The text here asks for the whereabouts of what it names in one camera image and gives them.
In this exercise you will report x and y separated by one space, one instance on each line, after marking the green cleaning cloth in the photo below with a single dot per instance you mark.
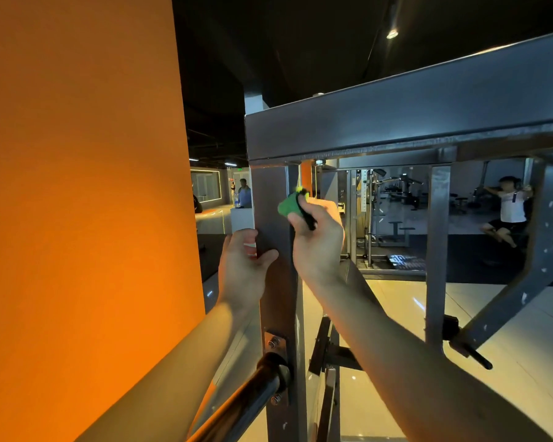
288 204

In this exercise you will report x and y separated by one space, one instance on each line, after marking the small ceiling spot light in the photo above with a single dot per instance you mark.
392 34

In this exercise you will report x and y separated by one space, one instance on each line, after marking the lit frame wall panel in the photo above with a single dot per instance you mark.
206 186

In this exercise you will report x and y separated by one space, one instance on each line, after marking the person's left hand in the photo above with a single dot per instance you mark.
244 269

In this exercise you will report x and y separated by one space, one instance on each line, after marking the person's left forearm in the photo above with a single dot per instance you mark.
175 377

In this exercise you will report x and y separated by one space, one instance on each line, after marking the grey steel gym machine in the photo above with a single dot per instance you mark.
405 101

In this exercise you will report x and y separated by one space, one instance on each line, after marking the person's right hand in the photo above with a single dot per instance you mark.
319 245

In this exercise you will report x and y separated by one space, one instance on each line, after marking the person's right forearm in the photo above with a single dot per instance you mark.
415 373

